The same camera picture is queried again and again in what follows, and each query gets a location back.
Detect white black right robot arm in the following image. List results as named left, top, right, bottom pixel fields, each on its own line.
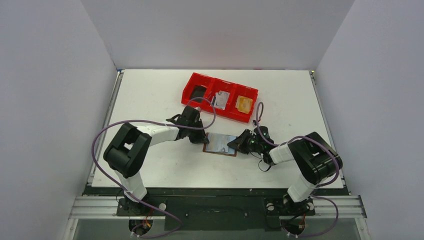
left=227, top=126, right=343, bottom=214

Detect yellow card in bin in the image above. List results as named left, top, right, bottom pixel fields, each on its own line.
left=235, top=95, right=253, bottom=114

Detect brown leather card holder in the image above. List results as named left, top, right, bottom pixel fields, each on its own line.
left=202, top=132, right=237, bottom=157

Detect black card in bin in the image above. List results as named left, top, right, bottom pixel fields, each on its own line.
left=189, top=85, right=207, bottom=100

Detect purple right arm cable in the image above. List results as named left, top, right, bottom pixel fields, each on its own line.
left=253, top=101, right=341, bottom=238

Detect red three-compartment plastic bin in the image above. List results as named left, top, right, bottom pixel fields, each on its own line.
left=181, top=72, right=258, bottom=123

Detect white grey cards in bin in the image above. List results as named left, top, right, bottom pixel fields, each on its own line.
left=212, top=90, right=230, bottom=110

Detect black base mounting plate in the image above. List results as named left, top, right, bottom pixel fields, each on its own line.
left=82, top=187, right=349, bottom=232

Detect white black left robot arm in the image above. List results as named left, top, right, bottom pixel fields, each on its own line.
left=103, top=106, right=209, bottom=215

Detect aluminium front rail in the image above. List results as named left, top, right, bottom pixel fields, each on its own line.
left=69, top=195, right=367, bottom=220

